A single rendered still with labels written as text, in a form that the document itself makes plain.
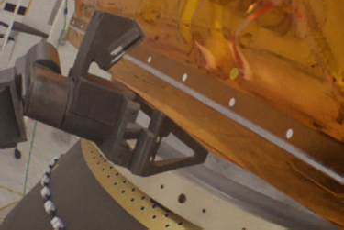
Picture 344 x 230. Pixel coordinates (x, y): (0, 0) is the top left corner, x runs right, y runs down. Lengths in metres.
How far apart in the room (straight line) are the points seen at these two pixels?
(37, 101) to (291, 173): 0.30
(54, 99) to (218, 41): 0.32
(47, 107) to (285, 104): 0.29
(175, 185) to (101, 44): 0.24
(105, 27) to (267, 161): 0.25
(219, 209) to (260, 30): 0.23
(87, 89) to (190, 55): 0.38
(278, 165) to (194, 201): 0.12
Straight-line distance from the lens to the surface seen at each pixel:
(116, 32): 0.56
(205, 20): 0.81
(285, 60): 0.63
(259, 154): 0.69
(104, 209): 0.87
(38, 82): 0.54
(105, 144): 0.58
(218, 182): 0.74
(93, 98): 0.55
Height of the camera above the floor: 1.87
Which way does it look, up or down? 5 degrees down
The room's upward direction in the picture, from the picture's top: 20 degrees clockwise
